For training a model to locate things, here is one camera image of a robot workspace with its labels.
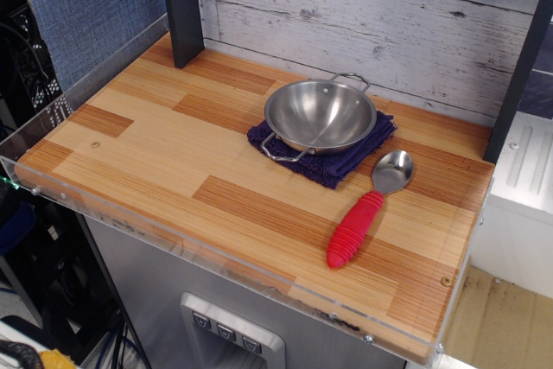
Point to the silver button panel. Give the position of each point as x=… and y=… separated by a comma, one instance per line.
x=221, y=339

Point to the silver steel bowl with handles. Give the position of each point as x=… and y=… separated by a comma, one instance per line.
x=318, y=117

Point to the spoon with red handle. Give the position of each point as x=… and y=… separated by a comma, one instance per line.
x=392, y=173

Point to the yellow object bottom left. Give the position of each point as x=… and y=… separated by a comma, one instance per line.
x=54, y=359

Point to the blue fabric partition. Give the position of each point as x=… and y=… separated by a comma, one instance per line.
x=90, y=41

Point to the dark grey post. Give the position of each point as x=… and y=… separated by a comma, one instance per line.
x=532, y=44
x=185, y=30

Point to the dark grey left post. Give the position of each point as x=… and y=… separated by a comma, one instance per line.
x=185, y=30

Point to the purple folded cloth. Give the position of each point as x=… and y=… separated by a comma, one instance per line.
x=327, y=170

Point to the dark grey right post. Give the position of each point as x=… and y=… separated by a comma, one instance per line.
x=532, y=44

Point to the black plastic crate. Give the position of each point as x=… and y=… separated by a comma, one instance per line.
x=28, y=79

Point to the clear acrylic edge guard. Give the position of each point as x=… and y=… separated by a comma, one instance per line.
x=164, y=151

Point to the stainless steel cabinet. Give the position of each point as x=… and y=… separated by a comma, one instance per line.
x=150, y=276

